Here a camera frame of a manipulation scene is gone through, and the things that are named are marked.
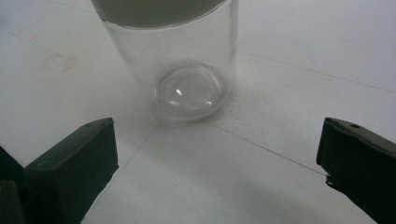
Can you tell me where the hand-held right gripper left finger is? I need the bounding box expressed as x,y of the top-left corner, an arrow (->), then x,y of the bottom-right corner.
22,117 -> 120,224

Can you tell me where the white paper sheet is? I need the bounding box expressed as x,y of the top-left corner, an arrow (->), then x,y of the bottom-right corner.
0,0 -> 396,224

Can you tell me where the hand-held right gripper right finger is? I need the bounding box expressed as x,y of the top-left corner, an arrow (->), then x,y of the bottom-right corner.
316,117 -> 396,224

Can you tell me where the beige round jar lid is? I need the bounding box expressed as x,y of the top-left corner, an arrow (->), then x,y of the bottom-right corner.
90,0 -> 227,30

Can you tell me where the clear glass jar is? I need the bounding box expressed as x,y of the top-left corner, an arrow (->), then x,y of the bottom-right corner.
90,0 -> 240,122

